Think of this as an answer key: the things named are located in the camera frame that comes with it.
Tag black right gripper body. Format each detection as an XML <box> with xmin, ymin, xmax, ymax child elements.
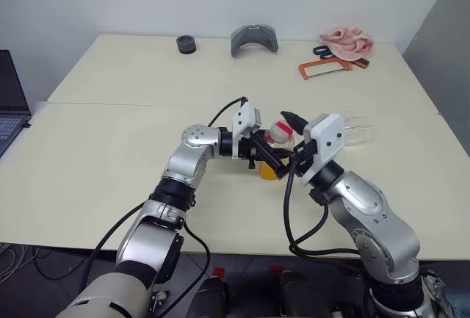
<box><xmin>292</xmin><ymin>140</ymin><xmax>319</xmax><ymax>179</ymax></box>

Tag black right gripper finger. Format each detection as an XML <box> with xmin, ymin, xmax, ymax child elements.
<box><xmin>280</xmin><ymin>110</ymin><xmax>308</xmax><ymax>137</ymax></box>
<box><xmin>250</xmin><ymin>134</ymin><xmax>289</xmax><ymax>181</ymax></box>

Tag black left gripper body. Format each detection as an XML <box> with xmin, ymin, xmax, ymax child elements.
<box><xmin>236</xmin><ymin>137</ymin><xmax>260</xmax><ymax>170</ymax></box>

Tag clear plastic juice bottle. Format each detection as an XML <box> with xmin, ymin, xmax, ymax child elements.
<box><xmin>258</xmin><ymin>119</ymin><xmax>297</xmax><ymax>181</ymax></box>

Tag clear wine glass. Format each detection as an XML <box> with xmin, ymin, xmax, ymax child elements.
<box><xmin>343</xmin><ymin>115</ymin><xmax>377</xmax><ymax>148</ymax></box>

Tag orange hacksaw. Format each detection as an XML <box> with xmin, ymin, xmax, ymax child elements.
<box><xmin>297</xmin><ymin>56</ymin><xmax>370</xmax><ymax>82</ymax></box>

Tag grey curved plastic shell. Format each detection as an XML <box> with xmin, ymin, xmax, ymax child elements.
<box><xmin>230</xmin><ymin>24</ymin><xmax>281</xmax><ymax>59</ymax></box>

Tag pink crumpled cloth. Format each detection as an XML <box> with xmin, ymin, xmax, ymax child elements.
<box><xmin>318</xmin><ymin>26</ymin><xmax>376</xmax><ymax>63</ymax></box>

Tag dark rounded shape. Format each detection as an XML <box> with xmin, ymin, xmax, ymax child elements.
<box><xmin>192</xmin><ymin>276</ymin><xmax>231</xmax><ymax>318</ymax></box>
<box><xmin>277</xmin><ymin>270</ymin><xmax>314</xmax><ymax>318</ymax></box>

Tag grey caster base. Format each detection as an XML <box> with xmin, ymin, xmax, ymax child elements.
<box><xmin>148</xmin><ymin>288</ymin><xmax>172</xmax><ymax>314</ymax></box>

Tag dark grey laptop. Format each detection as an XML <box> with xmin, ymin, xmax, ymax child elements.
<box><xmin>0</xmin><ymin>49</ymin><xmax>32</xmax><ymax>158</ymax></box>

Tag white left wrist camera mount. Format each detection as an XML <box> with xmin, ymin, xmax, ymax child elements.
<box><xmin>231</xmin><ymin>99</ymin><xmax>262</xmax><ymax>142</ymax></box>

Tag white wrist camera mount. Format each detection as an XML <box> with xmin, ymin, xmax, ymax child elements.
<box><xmin>231</xmin><ymin>99</ymin><xmax>262</xmax><ymax>142</ymax></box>
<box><xmin>297</xmin><ymin>112</ymin><xmax>348</xmax><ymax>188</ymax></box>

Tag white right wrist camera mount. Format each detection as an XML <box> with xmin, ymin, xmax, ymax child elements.
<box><xmin>297</xmin><ymin>112</ymin><xmax>348</xmax><ymax>188</ymax></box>

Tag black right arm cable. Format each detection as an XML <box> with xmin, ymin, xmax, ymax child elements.
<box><xmin>282</xmin><ymin>154</ymin><xmax>364</xmax><ymax>260</ymax></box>

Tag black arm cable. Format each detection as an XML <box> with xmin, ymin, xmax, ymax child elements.
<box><xmin>79</xmin><ymin>201</ymin><xmax>148</xmax><ymax>297</ymax></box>
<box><xmin>282</xmin><ymin>154</ymin><xmax>364</xmax><ymax>260</ymax></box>
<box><xmin>170</xmin><ymin>220</ymin><xmax>212</xmax><ymax>310</ymax></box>

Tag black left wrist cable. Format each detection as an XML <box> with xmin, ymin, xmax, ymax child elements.
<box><xmin>206</xmin><ymin>95</ymin><xmax>251</xmax><ymax>128</ymax></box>

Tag black handled scissors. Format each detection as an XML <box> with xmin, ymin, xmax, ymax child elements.
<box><xmin>312</xmin><ymin>44</ymin><xmax>333</xmax><ymax>59</ymax></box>

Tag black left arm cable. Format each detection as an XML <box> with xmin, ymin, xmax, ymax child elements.
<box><xmin>79</xmin><ymin>201</ymin><xmax>148</xmax><ymax>297</ymax></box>
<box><xmin>170</xmin><ymin>220</ymin><xmax>212</xmax><ymax>310</ymax></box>

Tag black round rubber ring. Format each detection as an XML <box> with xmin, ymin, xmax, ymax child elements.
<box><xmin>176</xmin><ymin>34</ymin><xmax>198</xmax><ymax>56</ymax></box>

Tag black floor cable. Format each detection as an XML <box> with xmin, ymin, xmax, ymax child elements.
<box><xmin>34</xmin><ymin>247</ymin><xmax>93</xmax><ymax>281</ymax></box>

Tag white floor cables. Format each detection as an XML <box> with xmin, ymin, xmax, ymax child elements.
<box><xmin>0</xmin><ymin>242</ymin><xmax>38</xmax><ymax>283</ymax></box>

